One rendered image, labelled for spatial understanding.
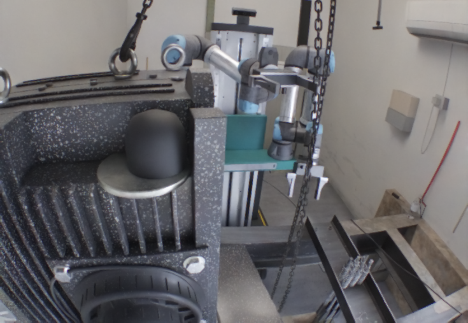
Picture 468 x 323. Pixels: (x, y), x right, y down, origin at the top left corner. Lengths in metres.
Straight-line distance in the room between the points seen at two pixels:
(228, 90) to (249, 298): 1.08
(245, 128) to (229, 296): 0.93
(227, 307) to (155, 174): 0.67
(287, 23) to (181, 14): 1.47
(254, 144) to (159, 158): 1.23
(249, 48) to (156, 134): 1.19
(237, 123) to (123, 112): 1.11
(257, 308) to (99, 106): 0.79
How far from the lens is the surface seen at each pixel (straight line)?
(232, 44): 1.43
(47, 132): 0.42
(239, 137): 1.47
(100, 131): 0.39
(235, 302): 0.93
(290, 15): 3.73
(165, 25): 3.62
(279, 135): 1.19
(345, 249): 1.56
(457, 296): 1.76
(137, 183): 0.32
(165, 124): 0.31
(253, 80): 0.69
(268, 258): 1.69
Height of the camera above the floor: 1.70
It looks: 25 degrees down
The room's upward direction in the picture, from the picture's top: 4 degrees clockwise
